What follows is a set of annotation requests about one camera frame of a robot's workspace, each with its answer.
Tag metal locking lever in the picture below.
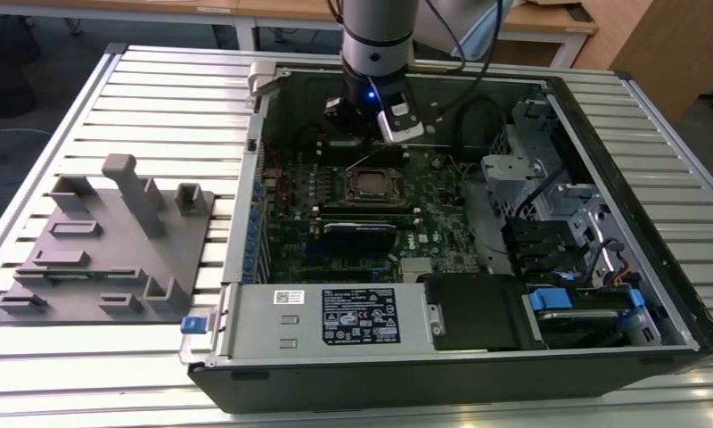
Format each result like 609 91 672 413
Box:
345 143 389 170

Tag silver CPU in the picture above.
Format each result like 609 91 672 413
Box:
356 172 394 196

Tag CPU socket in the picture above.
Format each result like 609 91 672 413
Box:
342 166 410 208

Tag black graphics card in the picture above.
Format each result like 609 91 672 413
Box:
322 221 400 259

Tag green motherboard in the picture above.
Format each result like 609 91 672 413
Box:
258 149 516 285

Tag silver chipset heatsink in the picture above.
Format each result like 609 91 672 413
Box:
400 257 437 274

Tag wooden white-framed desk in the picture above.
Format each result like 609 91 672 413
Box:
236 0 600 69
0 0 257 51

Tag black plastic bay housing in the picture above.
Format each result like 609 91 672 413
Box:
501 218 585 274

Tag grey parts rack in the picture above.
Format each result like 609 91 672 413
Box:
0 153 216 323

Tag silver power supply unit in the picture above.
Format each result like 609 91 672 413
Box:
210 284 448 360

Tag wooden cabinet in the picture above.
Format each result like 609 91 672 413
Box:
573 0 713 121

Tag blue disk carrier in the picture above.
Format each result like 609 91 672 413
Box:
525 287 576 312

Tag black office chair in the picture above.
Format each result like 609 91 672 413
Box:
0 12 44 119

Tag green RAM stick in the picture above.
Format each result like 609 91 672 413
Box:
41 269 112 282

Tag black open PC case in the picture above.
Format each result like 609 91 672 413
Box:
177 61 713 416

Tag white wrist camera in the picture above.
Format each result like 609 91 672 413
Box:
377 93 426 144

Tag thin black looped cable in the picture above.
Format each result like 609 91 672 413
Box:
453 95 508 152

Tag grey case release handle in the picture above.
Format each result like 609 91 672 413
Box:
246 62 281 98

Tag silver drive bay bracket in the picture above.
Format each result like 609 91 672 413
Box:
478 153 546 184

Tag thick black cable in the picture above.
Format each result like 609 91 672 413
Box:
513 162 569 222

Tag coloured power wires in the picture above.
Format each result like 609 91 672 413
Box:
604 260 634 289

